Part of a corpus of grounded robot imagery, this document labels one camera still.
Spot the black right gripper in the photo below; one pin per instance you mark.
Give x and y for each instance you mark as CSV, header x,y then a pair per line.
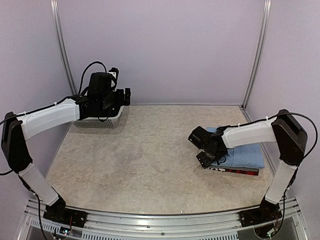
x,y
205,162

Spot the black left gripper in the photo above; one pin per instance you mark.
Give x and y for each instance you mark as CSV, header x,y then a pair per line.
x,y
120,101

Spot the white perforated plastic basket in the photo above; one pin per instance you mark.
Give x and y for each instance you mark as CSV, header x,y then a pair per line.
x,y
102,122

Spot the light blue shirt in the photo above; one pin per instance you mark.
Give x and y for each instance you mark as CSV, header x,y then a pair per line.
x,y
245,156

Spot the red black plaid shirt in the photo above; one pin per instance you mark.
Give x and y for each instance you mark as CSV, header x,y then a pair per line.
x,y
240,171

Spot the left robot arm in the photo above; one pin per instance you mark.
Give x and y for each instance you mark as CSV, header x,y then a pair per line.
x,y
99,100

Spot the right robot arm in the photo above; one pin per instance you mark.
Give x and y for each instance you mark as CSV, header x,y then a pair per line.
x,y
281,136

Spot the grey printed folded shirt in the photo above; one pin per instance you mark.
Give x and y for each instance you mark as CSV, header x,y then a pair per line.
x,y
220,169

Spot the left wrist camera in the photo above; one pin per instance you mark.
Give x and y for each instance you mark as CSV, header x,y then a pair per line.
x,y
115,74

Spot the aluminium front rail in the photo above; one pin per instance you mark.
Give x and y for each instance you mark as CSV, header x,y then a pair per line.
x,y
104,225

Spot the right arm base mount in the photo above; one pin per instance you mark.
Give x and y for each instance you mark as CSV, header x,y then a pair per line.
x,y
266,212

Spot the left aluminium corner post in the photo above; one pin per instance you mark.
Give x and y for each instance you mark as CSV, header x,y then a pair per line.
x,y
54,5

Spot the aluminium corner post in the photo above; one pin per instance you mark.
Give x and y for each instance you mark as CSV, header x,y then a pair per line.
x,y
54,5
258,53

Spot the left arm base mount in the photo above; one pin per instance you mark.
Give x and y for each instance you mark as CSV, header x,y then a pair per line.
x,y
59,213

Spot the right aluminium corner post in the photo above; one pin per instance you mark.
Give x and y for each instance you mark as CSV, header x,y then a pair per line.
x,y
258,53

